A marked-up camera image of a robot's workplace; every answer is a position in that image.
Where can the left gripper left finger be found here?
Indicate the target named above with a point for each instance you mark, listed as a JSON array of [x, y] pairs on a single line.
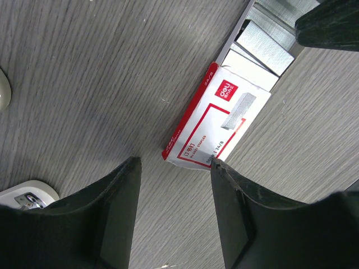
[[92, 228]]

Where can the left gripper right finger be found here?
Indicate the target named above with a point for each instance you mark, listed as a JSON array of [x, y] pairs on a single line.
[[259, 228]]

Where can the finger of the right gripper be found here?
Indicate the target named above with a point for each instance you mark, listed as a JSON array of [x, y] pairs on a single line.
[[330, 25]]

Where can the light blue stapler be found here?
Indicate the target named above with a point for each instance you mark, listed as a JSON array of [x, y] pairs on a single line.
[[29, 195]]

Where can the red white staple box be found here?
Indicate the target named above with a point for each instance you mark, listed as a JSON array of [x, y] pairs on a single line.
[[238, 84]]

